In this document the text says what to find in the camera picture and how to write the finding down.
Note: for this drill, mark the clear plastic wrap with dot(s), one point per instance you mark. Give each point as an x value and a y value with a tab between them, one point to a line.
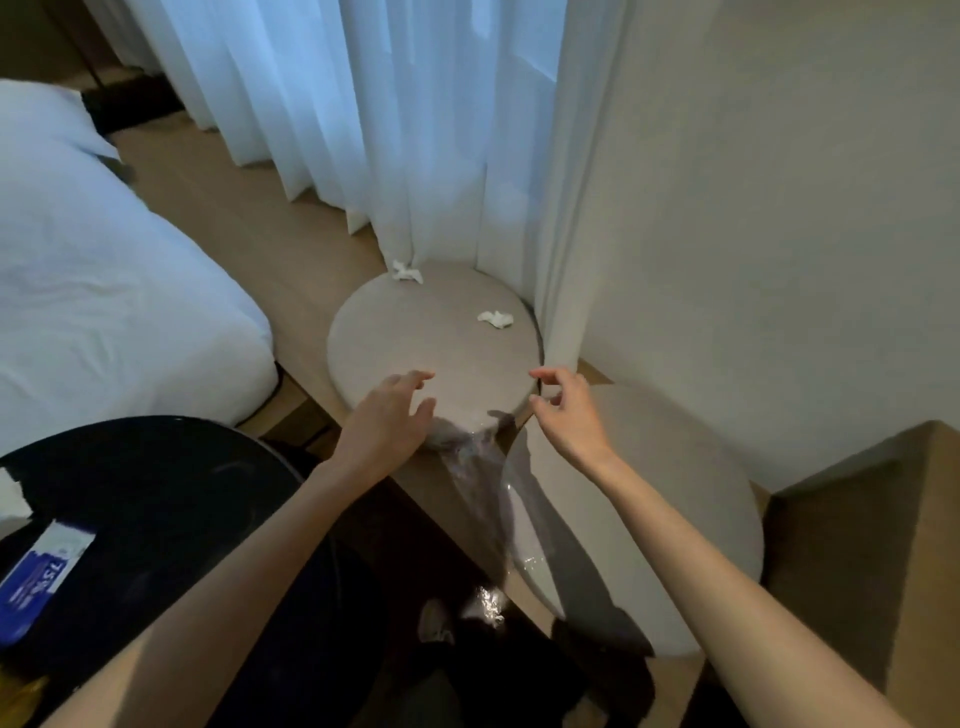
480	487

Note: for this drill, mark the wooden built-in desk unit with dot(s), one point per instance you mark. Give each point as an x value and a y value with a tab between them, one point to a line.
885	562

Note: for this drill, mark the person's left forearm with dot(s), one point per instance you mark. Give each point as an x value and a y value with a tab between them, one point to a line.
225	615

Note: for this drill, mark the black round table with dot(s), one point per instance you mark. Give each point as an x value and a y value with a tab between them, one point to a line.
187	487

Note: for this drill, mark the white blue wipes packet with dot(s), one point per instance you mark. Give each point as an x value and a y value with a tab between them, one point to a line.
41	585

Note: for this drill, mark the white bed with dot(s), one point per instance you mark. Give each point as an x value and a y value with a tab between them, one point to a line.
112	300

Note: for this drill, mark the white tissue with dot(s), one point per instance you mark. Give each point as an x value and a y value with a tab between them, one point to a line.
407	272
495	319

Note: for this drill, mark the dark trousers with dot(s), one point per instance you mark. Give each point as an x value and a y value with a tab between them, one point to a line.
525	682

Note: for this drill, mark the round grey seat cushion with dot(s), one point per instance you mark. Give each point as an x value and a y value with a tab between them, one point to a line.
675	510
427	330

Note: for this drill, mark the person's right hand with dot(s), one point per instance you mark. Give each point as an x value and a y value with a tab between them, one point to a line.
577	427

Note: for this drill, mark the person's left hand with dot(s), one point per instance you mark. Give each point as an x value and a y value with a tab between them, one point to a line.
382	435

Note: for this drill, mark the white left sneaker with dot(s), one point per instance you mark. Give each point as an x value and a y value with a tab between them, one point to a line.
435	621

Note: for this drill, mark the white sheer curtain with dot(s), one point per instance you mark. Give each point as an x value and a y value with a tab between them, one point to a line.
375	97

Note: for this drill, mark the person's right forearm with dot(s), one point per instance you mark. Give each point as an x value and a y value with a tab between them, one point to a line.
735	615

